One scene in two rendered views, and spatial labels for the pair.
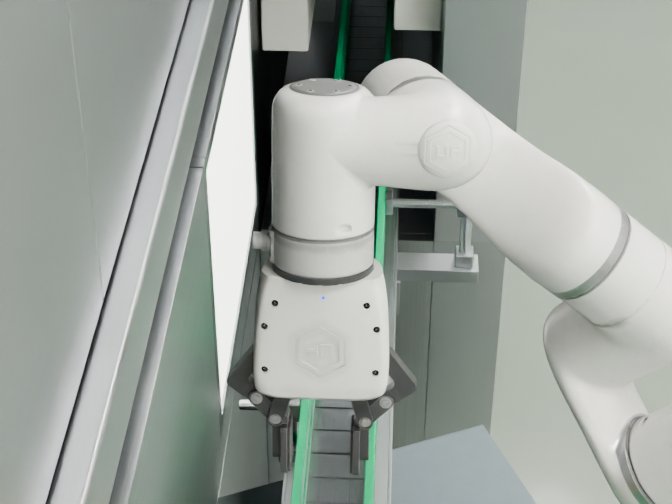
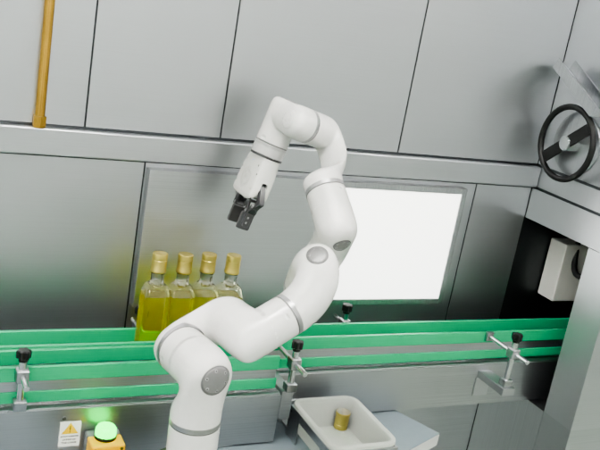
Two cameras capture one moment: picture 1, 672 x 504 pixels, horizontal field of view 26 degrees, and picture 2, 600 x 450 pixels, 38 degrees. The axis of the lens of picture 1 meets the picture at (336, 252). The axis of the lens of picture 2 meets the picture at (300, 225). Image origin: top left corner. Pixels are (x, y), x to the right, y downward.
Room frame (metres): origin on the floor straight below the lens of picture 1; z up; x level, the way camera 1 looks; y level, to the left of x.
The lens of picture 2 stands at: (-0.03, -1.69, 1.78)
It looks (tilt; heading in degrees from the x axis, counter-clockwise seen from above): 15 degrees down; 59
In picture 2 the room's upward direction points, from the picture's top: 10 degrees clockwise
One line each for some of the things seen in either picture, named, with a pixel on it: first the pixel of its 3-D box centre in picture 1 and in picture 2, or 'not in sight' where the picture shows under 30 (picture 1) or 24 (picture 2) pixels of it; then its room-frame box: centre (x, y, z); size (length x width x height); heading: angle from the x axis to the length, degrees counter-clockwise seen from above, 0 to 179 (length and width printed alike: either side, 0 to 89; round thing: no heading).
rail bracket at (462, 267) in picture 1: (447, 239); (502, 368); (1.58, -0.15, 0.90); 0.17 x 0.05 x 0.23; 87
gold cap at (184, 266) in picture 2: not in sight; (184, 262); (0.70, 0.02, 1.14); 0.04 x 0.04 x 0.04
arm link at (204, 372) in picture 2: not in sight; (196, 380); (0.59, -0.38, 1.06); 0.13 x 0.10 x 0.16; 98
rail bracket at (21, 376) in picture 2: not in sight; (23, 386); (0.34, -0.13, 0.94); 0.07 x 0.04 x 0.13; 87
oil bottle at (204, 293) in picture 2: not in sight; (199, 323); (0.76, 0.02, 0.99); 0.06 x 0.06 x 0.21; 87
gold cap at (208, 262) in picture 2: not in sight; (208, 262); (0.76, 0.02, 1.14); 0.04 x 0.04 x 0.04
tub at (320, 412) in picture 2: not in sight; (340, 436); (1.05, -0.22, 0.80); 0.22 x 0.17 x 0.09; 87
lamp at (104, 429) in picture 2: not in sight; (105, 430); (0.51, -0.16, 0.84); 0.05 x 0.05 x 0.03
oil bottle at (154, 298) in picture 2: not in sight; (151, 325); (0.65, 0.03, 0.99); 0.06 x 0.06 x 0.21; 87
